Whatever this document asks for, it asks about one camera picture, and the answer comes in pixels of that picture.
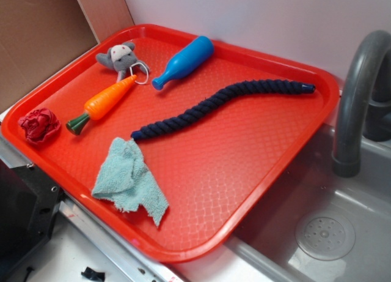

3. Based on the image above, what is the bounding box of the grey plastic sink basin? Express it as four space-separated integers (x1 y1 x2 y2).
227 125 390 281

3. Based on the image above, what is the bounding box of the grey toy sink faucet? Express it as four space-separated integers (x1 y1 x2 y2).
332 30 390 177

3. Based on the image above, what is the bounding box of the red crumpled toy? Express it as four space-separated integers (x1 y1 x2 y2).
18 108 61 145

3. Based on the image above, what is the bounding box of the blue plastic toy bottle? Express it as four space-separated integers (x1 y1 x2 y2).
152 36 214 91

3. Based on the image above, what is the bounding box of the orange plastic toy carrot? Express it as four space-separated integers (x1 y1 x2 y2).
66 75 137 135

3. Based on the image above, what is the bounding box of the dark blue twisted rope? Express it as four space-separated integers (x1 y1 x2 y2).
130 79 316 141

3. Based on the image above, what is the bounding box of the grey plush mouse toy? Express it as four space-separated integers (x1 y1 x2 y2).
95 42 150 85

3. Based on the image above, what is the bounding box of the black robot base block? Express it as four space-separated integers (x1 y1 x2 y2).
1 162 63 281

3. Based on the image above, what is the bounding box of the black tape scrap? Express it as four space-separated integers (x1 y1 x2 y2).
81 267 106 282

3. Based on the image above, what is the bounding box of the brown cardboard panel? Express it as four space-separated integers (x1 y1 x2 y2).
1 0 134 112

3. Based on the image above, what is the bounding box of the red plastic tray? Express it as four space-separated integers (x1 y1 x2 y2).
1 24 339 263

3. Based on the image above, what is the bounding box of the light blue cloth rag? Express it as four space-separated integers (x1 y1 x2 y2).
92 138 169 228

